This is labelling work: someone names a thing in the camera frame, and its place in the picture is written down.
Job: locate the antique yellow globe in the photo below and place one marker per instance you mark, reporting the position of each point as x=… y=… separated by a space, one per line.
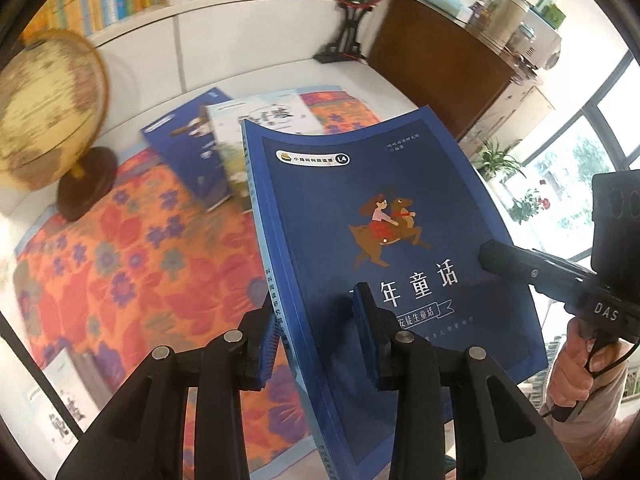
x=45 y=110

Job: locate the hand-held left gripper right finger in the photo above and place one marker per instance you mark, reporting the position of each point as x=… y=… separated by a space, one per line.
x=367 y=345

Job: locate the brown wooden cabinet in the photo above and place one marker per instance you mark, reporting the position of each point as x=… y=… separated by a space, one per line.
x=440 y=70

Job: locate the red flowering potted plant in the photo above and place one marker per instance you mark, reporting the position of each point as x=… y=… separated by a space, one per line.
x=530 y=205

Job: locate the blue eagle cover book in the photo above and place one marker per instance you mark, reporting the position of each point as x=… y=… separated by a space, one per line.
x=190 y=160

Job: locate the green spider plant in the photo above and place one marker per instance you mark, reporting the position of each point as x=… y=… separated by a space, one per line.
x=497 y=160

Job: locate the person's right hand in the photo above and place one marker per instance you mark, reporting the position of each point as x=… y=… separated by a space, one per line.
x=565 y=375

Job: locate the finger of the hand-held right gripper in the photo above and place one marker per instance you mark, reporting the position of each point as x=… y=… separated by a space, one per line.
x=525 y=267

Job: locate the person's right forearm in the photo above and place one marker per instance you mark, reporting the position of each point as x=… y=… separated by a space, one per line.
x=595 y=430

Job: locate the navy blue deer cover book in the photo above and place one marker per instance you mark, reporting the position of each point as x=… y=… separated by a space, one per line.
x=400 y=185

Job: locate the white nature scene book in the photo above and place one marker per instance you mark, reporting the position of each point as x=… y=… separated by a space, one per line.
x=270 y=112

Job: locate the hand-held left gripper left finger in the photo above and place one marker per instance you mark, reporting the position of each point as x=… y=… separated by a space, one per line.
x=265 y=355

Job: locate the white appliance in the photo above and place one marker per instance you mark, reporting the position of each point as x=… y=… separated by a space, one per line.
x=537 y=35

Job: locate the orange floral cloth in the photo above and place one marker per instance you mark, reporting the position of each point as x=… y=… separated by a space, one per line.
x=150 y=270

